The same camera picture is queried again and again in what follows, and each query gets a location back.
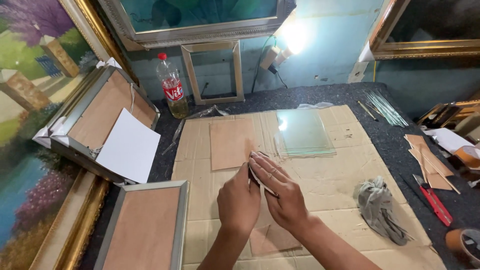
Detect orange tape roll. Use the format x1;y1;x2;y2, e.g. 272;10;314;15
453;145;480;170

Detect landscape painting in gold frame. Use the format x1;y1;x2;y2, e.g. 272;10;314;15
0;0;140;270

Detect silver framed picture on wall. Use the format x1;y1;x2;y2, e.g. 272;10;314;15
97;0;297;52

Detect plastic bottle with red cap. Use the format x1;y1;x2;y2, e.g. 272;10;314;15
156;52;190;120

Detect gold framed dark picture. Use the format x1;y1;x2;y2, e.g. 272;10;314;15
369;0;480;61

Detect silver frame with brown backing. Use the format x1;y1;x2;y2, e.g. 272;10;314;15
93;180;190;270

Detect stack of clear glass panes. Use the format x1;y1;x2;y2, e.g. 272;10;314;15
274;109;337;158

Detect white paper sheet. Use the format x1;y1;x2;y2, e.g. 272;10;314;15
95;108;161;184

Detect crumpled clear plastic wrap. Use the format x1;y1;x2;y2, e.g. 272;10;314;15
162;104;230;156

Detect glowing light bulb with socket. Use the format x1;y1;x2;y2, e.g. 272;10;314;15
260;20;308;71

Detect brown hardboard backing sheet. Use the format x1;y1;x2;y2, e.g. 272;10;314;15
209;118;257;172

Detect person's right hand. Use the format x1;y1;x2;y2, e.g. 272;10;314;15
248;151;310;235

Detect flattened cardboard work mat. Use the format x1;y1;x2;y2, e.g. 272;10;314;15
170;104;448;270

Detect brown packing tape roll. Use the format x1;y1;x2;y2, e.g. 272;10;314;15
445;227;480;268

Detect bundle of thin glass strips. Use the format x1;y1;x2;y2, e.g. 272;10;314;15
362;88;409;128

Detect black power cable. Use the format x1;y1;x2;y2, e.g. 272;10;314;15
250;35;289;94

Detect pile of frames and clutter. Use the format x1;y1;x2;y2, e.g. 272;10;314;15
415;98;480;188

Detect brown hardboard offcuts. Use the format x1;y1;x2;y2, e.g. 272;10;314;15
403;134;461;195

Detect empty silver picture frame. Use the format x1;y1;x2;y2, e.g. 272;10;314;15
181;40;245;106

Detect small white-edged dark card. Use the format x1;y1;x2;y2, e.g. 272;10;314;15
248;151;280;199

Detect stack of silver picture frames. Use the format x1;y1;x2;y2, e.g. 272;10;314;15
32;57;161;185

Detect grey crumpled rag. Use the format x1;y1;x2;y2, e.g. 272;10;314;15
357;175;412;247

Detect person's left hand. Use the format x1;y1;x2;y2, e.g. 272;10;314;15
217;162;262;235

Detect red utility knife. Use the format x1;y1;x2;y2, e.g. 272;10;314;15
412;174;454;227

